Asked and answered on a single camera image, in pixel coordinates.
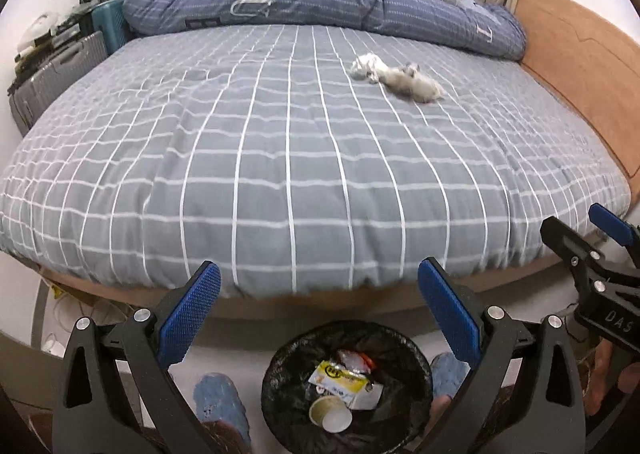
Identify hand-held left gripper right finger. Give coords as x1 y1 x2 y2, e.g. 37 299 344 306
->
418 257 587 454

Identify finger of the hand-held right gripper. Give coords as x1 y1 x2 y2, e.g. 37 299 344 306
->
588 202 640 261
540 216 640 286

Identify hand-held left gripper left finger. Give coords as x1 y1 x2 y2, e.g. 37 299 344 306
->
54 260 223 454

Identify pink and white wrapper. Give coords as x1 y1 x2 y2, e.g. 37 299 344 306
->
336 348 368 375

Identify white packet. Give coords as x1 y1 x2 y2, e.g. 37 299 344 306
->
347 380 386 411

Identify black trash bin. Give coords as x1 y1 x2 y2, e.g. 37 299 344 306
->
261 320 435 452

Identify yellow snack packet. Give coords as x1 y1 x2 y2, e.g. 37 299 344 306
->
307 360 376 397

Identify yellow paper cup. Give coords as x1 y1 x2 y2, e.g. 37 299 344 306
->
308 394 353 433

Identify person's right hand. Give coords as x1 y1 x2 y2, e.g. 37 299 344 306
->
585 339 640 417

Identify blue fuzzy slipper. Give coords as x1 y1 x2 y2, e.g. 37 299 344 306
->
194 373 252 450
430 353 472 402

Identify person's brown patterned pants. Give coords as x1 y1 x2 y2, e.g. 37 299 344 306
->
200 418 251 454

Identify grey checked bed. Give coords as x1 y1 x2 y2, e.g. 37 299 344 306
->
0 21 631 300

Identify grey suitcase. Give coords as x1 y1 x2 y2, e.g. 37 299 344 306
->
7 31 110 137

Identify teal suitcase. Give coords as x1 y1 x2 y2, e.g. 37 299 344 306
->
92 0 133 55

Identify dark clutter pile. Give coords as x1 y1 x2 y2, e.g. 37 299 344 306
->
12 0 126 80

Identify white plastic item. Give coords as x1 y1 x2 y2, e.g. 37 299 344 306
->
17 11 56 50

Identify wooden bed frame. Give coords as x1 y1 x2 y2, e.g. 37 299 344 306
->
37 0 640 322

